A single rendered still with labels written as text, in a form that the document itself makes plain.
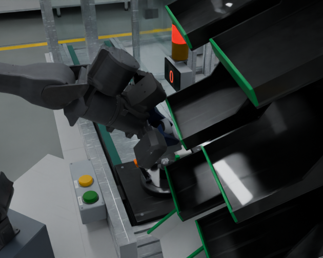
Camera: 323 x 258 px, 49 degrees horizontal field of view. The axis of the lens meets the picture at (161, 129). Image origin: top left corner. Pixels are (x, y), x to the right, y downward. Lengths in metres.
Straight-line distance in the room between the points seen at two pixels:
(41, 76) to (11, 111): 2.90
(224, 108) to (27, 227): 0.51
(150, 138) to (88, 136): 0.68
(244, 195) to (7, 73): 0.39
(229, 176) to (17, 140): 2.66
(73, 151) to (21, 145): 1.65
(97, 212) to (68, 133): 0.52
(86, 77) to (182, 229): 0.42
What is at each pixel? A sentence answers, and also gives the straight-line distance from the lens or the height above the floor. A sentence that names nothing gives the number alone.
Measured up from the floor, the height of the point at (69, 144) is 0.86.
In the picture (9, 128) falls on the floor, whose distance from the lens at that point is 3.23.
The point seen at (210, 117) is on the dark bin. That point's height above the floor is 1.37.
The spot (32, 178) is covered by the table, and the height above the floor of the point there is 0.86.
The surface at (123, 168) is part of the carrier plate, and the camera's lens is 1.09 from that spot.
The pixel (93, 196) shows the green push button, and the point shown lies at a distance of 1.01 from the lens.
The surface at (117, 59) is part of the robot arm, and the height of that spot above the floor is 1.46.
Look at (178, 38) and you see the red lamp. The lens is 1.02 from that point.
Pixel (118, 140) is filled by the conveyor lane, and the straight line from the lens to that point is 1.30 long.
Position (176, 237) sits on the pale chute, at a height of 1.02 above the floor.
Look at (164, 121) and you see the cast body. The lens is 0.70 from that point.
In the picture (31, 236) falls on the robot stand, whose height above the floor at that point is 1.06.
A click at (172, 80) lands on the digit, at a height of 1.19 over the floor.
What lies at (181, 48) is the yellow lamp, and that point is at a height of 1.30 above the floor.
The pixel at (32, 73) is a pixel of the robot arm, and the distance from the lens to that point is 0.59.
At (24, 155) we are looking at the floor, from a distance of 2.87.
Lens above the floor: 1.68
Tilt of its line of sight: 35 degrees down
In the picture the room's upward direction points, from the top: straight up
